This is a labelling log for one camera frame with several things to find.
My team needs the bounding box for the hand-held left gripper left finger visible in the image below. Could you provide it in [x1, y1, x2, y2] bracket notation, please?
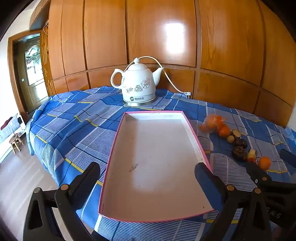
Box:
[23, 162, 101, 241]

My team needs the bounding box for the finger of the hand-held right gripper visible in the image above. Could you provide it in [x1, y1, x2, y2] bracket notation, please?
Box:
[246, 163, 273, 189]
[279, 149, 296, 165]

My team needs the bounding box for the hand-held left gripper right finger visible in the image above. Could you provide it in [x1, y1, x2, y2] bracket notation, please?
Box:
[195, 162, 271, 241]

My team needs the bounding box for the small orange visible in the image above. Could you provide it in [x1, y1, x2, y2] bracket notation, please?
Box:
[258, 156, 271, 171]
[218, 125, 231, 138]

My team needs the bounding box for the dark water chestnut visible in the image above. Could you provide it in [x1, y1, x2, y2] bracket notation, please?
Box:
[232, 146, 247, 160]
[233, 138, 248, 149]

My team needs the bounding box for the pink shallow box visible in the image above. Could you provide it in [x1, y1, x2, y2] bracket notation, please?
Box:
[98, 111, 214, 223]

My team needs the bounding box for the plastic orange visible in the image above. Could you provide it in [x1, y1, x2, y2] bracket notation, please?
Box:
[199, 114, 227, 133]

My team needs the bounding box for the blue plaid tablecloth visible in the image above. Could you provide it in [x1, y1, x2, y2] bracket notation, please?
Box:
[25, 86, 296, 241]

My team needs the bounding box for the small wooden stool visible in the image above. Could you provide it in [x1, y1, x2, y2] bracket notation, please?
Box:
[9, 134, 24, 154]

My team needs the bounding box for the white floral electric kettle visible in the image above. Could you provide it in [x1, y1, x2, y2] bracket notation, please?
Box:
[110, 57, 164, 107]

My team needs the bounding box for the wooden glass door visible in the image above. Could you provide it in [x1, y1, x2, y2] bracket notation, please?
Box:
[8, 32, 50, 114]

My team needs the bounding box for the wooden wardrobe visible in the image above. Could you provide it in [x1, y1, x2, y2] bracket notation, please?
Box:
[30, 0, 296, 128]

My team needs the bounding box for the white kettle power cord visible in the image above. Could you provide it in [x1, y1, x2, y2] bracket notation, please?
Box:
[124, 56, 192, 99]

